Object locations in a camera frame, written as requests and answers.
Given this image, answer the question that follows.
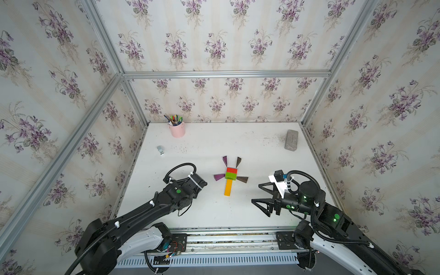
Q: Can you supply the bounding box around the pink pen cup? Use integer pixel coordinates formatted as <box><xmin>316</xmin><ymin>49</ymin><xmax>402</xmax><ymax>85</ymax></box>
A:
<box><xmin>168</xmin><ymin>122</ymin><xmax>186</xmax><ymax>138</ymax></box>

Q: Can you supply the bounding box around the small grey white object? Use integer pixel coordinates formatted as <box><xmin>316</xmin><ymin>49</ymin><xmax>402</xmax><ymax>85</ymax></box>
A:
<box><xmin>157</xmin><ymin>146</ymin><xmax>165</xmax><ymax>155</ymax></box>

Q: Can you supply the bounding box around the white slotted cable duct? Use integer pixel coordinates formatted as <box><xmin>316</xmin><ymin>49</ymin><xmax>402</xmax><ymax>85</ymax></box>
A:
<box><xmin>115</xmin><ymin>253</ymin><xmax>300</xmax><ymax>269</ymax></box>

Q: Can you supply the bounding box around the yellow rectangular block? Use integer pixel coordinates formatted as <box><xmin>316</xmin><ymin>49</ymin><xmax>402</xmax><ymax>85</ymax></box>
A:
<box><xmin>224</xmin><ymin>179</ymin><xmax>233</xmax><ymax>197</ymax></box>

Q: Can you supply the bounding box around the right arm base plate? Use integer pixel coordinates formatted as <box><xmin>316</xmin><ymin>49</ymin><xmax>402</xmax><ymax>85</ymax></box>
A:
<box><xmin>276</xmin><ymin>231</ymin><xmax>310</xmax><ymax>250</ymax></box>

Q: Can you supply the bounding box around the brown triangle block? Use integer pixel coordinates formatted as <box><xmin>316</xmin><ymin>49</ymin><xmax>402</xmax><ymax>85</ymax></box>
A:
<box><xmin>237</xmin><ymin>176</ymin><xmax>249</xmax><ymax>183</ymax></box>
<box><xmin>236</xmin><ymin>157</ymin><xmax>242</xmax><ymax>168</ymax></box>

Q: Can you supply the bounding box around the red rectangular block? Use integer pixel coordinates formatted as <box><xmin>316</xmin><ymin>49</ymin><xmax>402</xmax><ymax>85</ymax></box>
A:
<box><xmin>226</xmin><ymin>167</ymin><xmax>238</xmax><ymax>174</ymax></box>

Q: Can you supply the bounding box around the colourful pens bundle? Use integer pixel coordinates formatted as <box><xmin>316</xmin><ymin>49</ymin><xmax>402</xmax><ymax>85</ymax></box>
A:
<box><xmin>164</xmin><ymin>115</ymin><xmax>183</xmax><ymax>126</ymax></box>

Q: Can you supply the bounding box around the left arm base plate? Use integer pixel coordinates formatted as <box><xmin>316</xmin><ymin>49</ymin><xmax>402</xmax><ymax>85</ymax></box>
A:
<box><xmin>152</xmin><ymin>233</ymin><xmax>188</xmax><ymax>254</ymax></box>

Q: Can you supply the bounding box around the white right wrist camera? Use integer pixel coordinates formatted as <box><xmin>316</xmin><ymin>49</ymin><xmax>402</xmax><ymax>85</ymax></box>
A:
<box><xmin>268</xmin><ymin>170</ymin><xmax>290</xmax><ymax>199</ymax></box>

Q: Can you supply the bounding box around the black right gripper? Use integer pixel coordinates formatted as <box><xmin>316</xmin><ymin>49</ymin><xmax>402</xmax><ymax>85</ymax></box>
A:
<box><xmin>253</xmin><ymin>180</ymin><xmax>318</xmax><ymax>219</ymax></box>

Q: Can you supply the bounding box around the aluminium mounting rail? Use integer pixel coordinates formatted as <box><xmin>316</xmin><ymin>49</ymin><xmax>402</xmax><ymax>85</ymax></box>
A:
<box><xmin>87</xmin><ymin>225</ymin><xmax>374</xmax><ymax>257</ymax></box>

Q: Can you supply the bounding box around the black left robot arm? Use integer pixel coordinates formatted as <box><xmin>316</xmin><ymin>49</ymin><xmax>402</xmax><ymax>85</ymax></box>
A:
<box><xmin>65</xmin><ymin>163</ymin><xmax>207</xmax><ymax>275</ymax></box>

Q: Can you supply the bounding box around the green rectangular block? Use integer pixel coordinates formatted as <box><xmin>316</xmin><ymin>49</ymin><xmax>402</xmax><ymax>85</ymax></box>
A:
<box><xmin>225</xmin><ymin>172</ymin><xmax>237</xmax><ymax>181</ymax></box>

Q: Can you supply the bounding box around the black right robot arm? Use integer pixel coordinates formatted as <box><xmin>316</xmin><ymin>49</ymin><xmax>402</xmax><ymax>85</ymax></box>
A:
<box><xmin>251</xmin><ymin>170</ymin><xmax>423</xmax><ymax>275</ymax></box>

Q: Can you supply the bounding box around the grey rectangular stone block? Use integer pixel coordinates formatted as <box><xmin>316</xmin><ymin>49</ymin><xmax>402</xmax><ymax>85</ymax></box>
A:
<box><xmin>284</xmin><ymin>129</ymin><xmax>299</xmax><ymax>151</ymax></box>

